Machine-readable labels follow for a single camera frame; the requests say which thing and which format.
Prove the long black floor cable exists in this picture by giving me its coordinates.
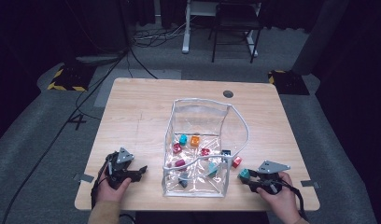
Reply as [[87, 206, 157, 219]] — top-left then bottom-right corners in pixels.
[[1, 46, 134, 224]]

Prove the grey tape strip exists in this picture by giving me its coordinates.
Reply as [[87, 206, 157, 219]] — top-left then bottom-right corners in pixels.
[[74, 173, 95, 184], [300, 180, 321, 189]]

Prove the clear plastic box white trim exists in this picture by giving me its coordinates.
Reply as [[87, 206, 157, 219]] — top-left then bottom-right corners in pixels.
[[162, 97, 250, 199]]

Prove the white desk frame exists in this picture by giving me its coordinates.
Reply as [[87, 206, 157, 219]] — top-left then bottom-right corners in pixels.
[[181, 0, 263, 59]]

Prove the dark blue sloped toy block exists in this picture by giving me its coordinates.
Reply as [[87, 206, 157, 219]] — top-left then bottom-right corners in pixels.
[[177, 175, 191, 189]]

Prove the black yellow striped plate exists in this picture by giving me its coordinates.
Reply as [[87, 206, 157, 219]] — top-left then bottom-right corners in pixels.
[[47, 63, 96, 92], [267, 69, 310, 96]]

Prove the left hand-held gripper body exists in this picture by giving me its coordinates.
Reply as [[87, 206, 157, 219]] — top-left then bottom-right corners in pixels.
[[105, 147, 140, 190]]

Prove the grey flat stand base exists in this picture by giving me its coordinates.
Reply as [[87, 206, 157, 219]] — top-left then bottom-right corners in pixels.
[[75, 52, 129, 66]]

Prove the person's right hand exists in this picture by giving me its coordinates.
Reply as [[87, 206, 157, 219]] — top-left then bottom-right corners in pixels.
[[257, 172, 302, 224]]

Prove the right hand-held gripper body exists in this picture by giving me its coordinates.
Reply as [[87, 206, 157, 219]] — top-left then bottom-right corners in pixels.
[[255, 160, 291, 196]]

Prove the short black floor cable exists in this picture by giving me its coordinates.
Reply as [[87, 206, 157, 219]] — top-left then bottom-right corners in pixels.
[[127, 46, 160, 80]]

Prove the bundle of floor cables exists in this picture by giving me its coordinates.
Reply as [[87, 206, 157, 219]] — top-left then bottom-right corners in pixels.
[[131, 18, 192, 49]]

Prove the grey curtain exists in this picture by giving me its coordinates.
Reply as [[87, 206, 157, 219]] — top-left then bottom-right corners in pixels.
[[290, 0, 351, 76]]

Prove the person's left hand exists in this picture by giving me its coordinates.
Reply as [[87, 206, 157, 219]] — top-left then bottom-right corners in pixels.
[[95, 173, 133, 203]]

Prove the black chair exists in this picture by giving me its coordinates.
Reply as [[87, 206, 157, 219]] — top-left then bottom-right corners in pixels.
[[207, 1, 263, 64]]

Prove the right hand-held gripper cable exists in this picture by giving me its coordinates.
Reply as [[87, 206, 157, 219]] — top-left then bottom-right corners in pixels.
[[281, 180, 308, 220]]

